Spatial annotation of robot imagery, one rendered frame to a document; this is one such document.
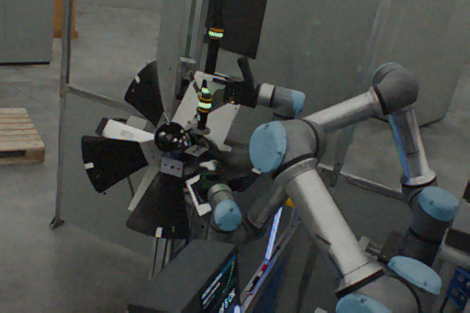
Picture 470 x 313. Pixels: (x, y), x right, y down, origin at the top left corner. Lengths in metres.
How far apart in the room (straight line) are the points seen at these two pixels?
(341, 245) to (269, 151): 0.26
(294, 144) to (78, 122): 2.06
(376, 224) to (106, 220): 1.68
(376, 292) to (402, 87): 0.64
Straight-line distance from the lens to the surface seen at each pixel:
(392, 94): 1.39
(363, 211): 2.31
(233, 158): 1.61
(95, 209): 3.08
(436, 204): 1.54
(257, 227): 1.37
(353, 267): 1.01
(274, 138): 1.02
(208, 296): 0.92
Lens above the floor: 1.81
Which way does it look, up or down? 21 degrees down
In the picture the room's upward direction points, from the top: 11 degrees clockwise
